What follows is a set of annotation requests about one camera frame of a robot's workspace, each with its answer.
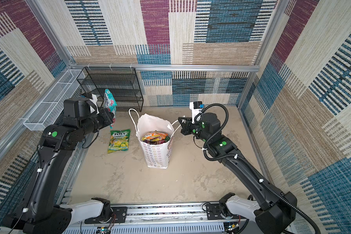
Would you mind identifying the teal Fox's candy bag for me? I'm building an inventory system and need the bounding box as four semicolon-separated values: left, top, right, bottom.
104;89;117;129

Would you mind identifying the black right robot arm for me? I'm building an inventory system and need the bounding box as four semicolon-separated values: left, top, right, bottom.
178;113;297;234

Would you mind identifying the purple Fox's candy bag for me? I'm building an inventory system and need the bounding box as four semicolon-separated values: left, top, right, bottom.
143;139;168;145

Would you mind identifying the green yellow Fox's bag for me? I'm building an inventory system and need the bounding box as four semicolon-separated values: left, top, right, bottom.
107;129;131;153

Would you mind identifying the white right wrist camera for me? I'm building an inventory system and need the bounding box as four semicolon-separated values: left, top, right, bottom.
189;101;204;124

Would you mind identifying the black mesh shelf rack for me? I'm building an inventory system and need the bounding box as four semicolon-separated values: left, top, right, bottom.
77;66;144;112

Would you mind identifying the white wire basket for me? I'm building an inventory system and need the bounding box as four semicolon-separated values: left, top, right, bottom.
23;69;82;131

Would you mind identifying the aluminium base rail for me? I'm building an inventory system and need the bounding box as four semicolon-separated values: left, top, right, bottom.
56;202;262;234

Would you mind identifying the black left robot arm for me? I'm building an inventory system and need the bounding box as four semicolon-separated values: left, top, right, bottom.
2;108;115;234

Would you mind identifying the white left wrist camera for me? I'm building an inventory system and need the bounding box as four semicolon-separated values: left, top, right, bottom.
63;93;99;118

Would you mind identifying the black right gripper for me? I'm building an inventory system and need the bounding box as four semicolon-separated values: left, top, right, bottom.
178;116;211;143

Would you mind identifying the white paper bag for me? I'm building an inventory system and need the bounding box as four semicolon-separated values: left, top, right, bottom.
128;109;178;169

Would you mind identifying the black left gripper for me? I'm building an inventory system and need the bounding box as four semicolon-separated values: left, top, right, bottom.
81;108;115;138

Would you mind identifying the orange snack bag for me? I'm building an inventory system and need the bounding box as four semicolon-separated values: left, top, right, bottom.
142;131;169;141

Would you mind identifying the black corrugated cable right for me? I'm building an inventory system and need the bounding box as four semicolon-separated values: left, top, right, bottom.
192;103;322;234

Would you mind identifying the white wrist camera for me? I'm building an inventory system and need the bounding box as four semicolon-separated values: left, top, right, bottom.
189;101;204;124
63;93;99;118

